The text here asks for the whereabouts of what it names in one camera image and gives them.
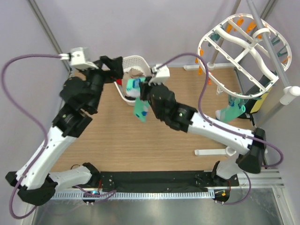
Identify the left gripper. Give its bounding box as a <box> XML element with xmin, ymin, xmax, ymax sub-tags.
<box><xmin>80</xmin><ymin>56</ymin><xmax>124</xmax><ymax>112</ymax></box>

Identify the teal patterned sock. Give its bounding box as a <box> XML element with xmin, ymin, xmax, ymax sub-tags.
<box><xmin>126</xmin><ymin>77</ymin><xmax>146</xmax><ymax>98</ymax></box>
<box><xmin>215</xmin><ymin>95</ymin><xmax>246</xmax><ymax>123</ymax></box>
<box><xmin>134</xmin><ymin>98</ymin><xmax>150</xmax><ymax>122</ymax></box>

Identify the white round clip hanger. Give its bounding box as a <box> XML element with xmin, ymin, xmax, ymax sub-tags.
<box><xmin>195</xmin><ymin>13</ymin><xmax>292</xmax><ymax>99</ymax></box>

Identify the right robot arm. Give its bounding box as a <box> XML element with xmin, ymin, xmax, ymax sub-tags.
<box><xmin>139</xmin><ymin>82</ymin><xmax>266</xmax><ymax>186</ymax></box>

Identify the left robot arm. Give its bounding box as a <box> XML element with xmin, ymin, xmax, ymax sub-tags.
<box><xmin>6</xmin><ymin>54</ymin><xmax>123</xmax><ymax>206</ymax></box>

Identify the white perforated plastic basket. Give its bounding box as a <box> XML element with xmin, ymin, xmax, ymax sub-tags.
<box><xmin>114</xmin><ymin>55</ymin><xmax>150</xmax><ymax>106</ymax></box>

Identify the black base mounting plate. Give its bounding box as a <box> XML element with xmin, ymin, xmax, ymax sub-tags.
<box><xmin>71</xmin><ymin>170</ymin><xmax>240</xmax><ymax>189</ymax></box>

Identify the yellow sock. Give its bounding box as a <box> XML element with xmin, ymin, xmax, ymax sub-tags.
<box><xmin>250</xmin><ymin>88</ymin><xmax>272</xmax><ymax>114</ymax></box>

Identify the white and grey drying rack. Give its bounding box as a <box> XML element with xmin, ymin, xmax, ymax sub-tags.
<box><xmin>182</xmin><ymin>0</ymin><xmax>300</xmax><ymax>157</ymax></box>

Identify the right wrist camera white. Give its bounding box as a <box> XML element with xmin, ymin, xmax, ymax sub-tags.
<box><xmin>148</xmin><ymin>65</ymin><xmax>170</xmax><ymax>85</ymax></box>

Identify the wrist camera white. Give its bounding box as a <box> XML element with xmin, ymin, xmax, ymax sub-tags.
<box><xmin>148</xmin><ymin>65</ymin><xmax>170</xmax><ymax>85</ymax></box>
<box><xmin>59</xmin><ymin>47</ymin><xmax>99</xmax><ymax>70</ymax></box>

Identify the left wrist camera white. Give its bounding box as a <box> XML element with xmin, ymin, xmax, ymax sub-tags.
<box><xmin>59</xmin><ymin>47</ymin><xmax>99</xmax><ymax>70</ymax></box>

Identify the slotted grey cable duct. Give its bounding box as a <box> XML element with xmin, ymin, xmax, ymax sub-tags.
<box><xmin>52</xmin><ymin>189</ymin><xmax>215</xmax><ymax>200</ymax></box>

